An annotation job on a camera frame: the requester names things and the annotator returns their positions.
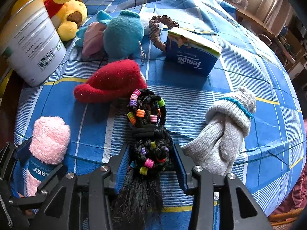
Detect blue plaid blanket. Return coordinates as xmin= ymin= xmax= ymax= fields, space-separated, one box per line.
xmin=13 ymin=0 xmax=306 ymax=230

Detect red strawberry plush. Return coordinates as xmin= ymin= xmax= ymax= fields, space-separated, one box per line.
xmin=73 ymin=59 xmax=148 ymax=104

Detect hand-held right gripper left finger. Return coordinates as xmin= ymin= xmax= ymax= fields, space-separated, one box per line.
xmin=31 ymin=144 xmax=131 ymax=230

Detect beige curtain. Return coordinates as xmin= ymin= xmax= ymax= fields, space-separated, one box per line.
xmin=259 ymin=0 xmax=288 ymax=22

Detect blue tissue pack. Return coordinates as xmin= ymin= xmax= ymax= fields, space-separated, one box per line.
xmin=165 ymin=27 xmax=223 ymax=77

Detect grey knitted gloves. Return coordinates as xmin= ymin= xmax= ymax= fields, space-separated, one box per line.
xmin=181 ymin=87 xmax=257 ymax=176

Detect brown satin scrunchie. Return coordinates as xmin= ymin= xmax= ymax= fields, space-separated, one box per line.
xmin=148 ymin=15 xmax=180 ymax=52

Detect white plastic bucket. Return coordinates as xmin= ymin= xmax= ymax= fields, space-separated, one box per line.
xmin=0 ymin=0 xmax=67 ymax=87

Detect dark pink cloth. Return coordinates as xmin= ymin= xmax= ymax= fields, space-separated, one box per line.
xmin=271 ymin=168 xmax=307 ymax=218

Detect wooden desk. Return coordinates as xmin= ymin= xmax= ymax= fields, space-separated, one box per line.
xmin=204 ymin=0 xmax=307 ymax=77

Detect yellow bear plush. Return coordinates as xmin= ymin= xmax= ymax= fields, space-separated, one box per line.
xmin=13 ymin=0 xmax=88 ymax=42

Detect blue and pink plush toy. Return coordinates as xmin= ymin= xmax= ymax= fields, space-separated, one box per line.
xmin=75 ymin=10 xmax=145 ymax=60

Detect black braided beaded hairpiece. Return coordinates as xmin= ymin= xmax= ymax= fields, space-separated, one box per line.
xmin=111 ymin=89 xmax=173 ymax=223

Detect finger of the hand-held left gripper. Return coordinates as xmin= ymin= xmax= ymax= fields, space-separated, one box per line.
xmin=0 ymin=142 xmax=19 ymax=181
xmin=9 ymin=165 xmax=69 ymax=208

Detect pink towel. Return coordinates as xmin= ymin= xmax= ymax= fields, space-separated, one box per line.
xmin=25 ymin=116 xmax=72 ymax=198

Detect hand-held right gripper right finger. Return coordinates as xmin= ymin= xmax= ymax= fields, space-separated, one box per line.
xmin=173 ymin=144 xmax=274 ymax=230

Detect white crinkled plastic bag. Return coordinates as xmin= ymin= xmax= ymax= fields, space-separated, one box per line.
xmin=140 ymin=14 xmax=153 ymax=28

